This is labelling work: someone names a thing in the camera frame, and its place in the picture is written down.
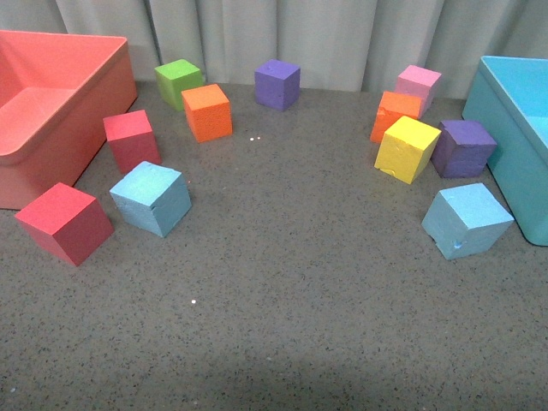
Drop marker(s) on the orange foam cube left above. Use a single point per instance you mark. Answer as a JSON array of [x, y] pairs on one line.
[[208, 112]]

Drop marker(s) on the light blue plastic bin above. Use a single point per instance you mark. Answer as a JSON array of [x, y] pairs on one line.
[[508, 97]]

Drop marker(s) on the pink foam cube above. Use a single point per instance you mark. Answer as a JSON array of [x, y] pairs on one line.
[[419, 82]]

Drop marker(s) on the orange foam cube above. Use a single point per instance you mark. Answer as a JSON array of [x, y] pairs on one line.
[[208, 112], [392, 106]]

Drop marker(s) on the orange foam cube right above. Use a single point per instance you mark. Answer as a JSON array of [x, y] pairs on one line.
[[392, 106]]

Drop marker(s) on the yellow foam cube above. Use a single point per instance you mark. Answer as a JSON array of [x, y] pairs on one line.
[[406, 148]]

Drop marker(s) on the red foam cube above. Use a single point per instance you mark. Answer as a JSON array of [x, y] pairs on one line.
[[131, 140], [66, 222]]

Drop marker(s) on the green foam cube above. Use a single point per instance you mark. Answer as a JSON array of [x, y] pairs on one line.
[[175, 77]]

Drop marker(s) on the purple foam cube right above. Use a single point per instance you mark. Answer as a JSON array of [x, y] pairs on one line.
[[463, 149]]

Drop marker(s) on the purple foam cube back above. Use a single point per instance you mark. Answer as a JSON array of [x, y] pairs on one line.
[[277, 84]]

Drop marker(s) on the red foam cube front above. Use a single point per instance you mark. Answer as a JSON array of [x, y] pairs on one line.
[[66, 222]]

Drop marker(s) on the red foam cube back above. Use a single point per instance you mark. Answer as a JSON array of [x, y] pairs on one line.
[[131, 140]]

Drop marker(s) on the coral pink plastic bin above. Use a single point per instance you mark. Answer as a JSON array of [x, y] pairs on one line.
[[56, 90]]

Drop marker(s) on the light blue foam cube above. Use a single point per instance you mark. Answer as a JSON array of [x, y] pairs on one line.
[[152, 197], [465, 220]]

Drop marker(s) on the white pleated curtain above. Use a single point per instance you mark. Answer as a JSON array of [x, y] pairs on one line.
[[339, 45]]

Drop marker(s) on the purple foam cube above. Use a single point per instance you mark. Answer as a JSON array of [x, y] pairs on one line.
[[277, 84], [463, 149]]

